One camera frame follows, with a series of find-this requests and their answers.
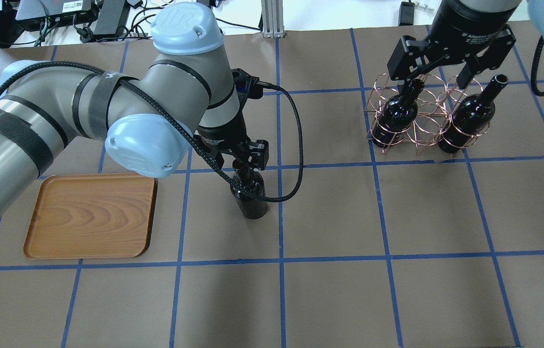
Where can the dark wine bottle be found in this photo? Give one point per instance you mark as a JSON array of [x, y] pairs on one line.
[[253, 181]]

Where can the wine bottle in basket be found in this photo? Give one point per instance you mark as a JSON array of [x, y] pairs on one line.
[[397, 115], [471, 116]]

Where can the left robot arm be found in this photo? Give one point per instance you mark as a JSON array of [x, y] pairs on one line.
[[187, 99]]

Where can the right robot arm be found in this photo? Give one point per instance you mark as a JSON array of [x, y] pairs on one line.
[[470, 32]]

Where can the copper wire bottle basket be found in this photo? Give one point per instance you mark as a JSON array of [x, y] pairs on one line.
[[435, 106]]

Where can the wine bottle in basket left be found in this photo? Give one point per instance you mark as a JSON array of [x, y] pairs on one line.
[[397, 115]]

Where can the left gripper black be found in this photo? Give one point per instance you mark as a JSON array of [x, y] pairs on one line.
[[220, 138]]

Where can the wine bottle in basket right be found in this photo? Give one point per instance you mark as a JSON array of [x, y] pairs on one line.
[[471, 116]]

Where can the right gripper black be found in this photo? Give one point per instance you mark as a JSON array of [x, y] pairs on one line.
[[465, 25]]

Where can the wooden tray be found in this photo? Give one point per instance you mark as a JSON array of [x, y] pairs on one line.
[[92, 216]]

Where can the aluminium frame post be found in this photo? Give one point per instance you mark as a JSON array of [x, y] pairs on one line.
[[272, 19]]

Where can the black power adapter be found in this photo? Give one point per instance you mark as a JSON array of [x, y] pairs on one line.
[[111, 19]]

